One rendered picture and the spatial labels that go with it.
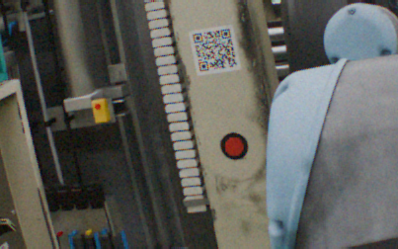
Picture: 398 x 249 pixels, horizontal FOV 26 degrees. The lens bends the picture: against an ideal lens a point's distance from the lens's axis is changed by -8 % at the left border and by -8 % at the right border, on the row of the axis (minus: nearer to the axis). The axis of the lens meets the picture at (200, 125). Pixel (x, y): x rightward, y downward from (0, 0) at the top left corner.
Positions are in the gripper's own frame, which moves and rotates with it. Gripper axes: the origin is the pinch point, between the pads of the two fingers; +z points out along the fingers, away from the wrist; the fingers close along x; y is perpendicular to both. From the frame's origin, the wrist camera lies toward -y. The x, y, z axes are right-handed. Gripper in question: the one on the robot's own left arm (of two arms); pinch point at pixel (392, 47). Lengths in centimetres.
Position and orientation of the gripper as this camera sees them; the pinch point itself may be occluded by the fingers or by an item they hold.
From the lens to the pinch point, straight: 123.3
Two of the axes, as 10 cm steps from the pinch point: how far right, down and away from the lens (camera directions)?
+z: 3.1, -1.3, 9.4
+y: -1.6, -9.8, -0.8
